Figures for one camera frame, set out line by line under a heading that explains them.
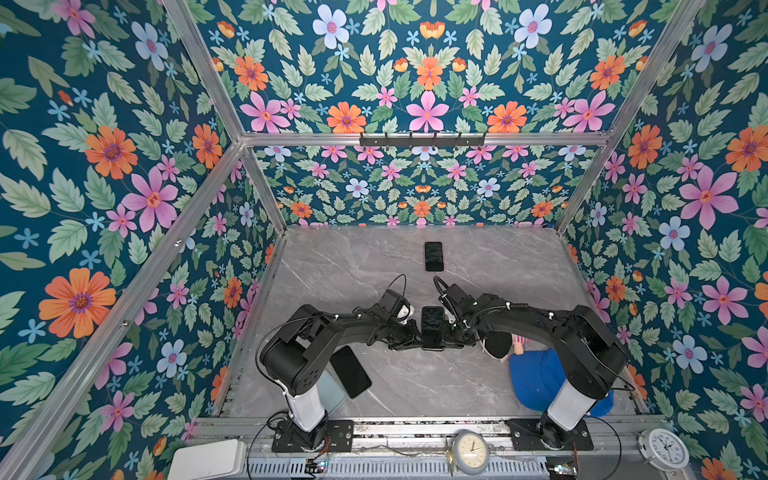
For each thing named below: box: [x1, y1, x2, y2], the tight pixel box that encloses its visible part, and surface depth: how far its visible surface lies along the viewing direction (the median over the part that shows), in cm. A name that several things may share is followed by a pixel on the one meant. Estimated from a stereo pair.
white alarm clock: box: [637, 427, 690, 472], surface depth 70 cm
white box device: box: [168, 439, 247, 480], surface depth 69 cm
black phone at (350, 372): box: [330, 346, 372, 399], surface depth 87 cm
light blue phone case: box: [316, 368, 347, 415], surface depth 83 cm
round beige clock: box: [453, 429, 489, 476], surface depth 69 cm
